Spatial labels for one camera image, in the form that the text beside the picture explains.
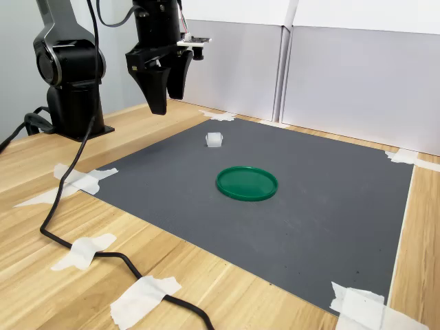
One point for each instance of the round green lid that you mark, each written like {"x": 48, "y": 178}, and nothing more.
{"x": 247, "y": 184}

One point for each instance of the small white tape strip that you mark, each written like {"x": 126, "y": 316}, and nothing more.
{"x": 273, "y": 123}

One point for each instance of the white cardboard partition box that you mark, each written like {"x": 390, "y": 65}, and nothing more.
{"x": 223, "y": 68}
{"x": 361, "y": 86}

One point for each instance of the small white plastic terminal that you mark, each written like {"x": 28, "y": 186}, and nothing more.
{"x": 214, "y": 140}

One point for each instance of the dark grey mat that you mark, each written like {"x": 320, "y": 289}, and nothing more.
{"x": 275, "y": 240}

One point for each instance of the long white tape strip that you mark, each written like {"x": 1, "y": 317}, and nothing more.
{"x": 41, "y": 198}

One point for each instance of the white tape piece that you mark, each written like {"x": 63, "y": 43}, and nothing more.
{"x": 87, "y": 178}
{"x": 82, "y": 252}
{"x": 364, "y": 306}
{"x": 220, "y": 116}
{"x": 141, "y": 302}
{"x": 404, "y": 156}

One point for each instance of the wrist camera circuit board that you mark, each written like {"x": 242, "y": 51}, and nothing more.
{"x": 194, "y": 40}

